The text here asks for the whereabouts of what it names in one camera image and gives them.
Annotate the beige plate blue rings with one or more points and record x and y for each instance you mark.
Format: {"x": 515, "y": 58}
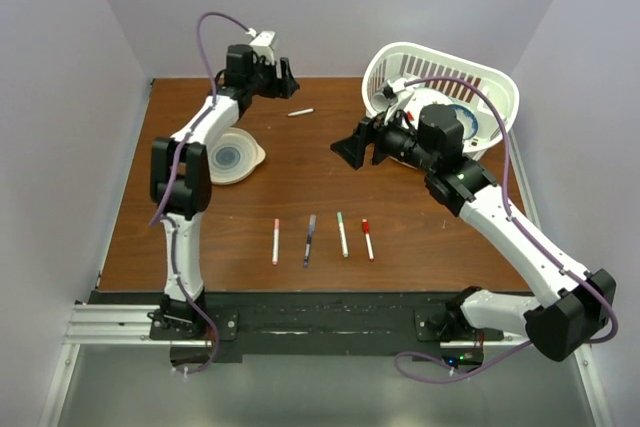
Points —
{"x": 235, "y": 157}

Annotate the grey ceramic mug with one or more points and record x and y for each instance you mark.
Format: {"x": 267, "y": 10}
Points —
{"x": 379, "y": 102}

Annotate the white plate red fruit pattern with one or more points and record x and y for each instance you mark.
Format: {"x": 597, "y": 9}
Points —
{"x": 420, "y": 98}

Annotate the white pen green tip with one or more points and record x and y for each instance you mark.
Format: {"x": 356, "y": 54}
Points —
{"x": 342, "y": 235}

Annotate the white pen pink end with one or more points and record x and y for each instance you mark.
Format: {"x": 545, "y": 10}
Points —
{"x": 275, "y": 243}

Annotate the blue white patterned bowl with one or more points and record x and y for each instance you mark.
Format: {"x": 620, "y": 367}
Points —
{"x": 468, "y": 120}

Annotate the white pen red tip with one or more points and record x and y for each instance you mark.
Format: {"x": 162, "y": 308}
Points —
{"x": 369, "y": 247}

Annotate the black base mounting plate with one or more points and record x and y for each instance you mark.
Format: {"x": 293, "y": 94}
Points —
{"x": 310, "y": 324}

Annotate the blue pen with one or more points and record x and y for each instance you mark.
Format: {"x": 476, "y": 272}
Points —
{"x": 309, "y": 238}

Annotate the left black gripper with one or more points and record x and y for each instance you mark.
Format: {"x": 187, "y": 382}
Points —
{"x": 283, "y": 87}

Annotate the white plastic dish basket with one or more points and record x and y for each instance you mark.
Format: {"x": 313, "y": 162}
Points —
{"x": 465, "y": 82}

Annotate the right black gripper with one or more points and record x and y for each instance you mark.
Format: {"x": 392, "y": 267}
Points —
{"x": 374, "y": 130}

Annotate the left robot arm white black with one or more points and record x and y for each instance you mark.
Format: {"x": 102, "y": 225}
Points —
{"x": 180, "y": 184}

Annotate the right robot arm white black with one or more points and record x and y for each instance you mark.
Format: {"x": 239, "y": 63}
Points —
{"x": 568, "y": 304}

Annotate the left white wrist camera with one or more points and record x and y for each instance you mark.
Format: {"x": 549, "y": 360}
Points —
{"x": 263, "y": 44}

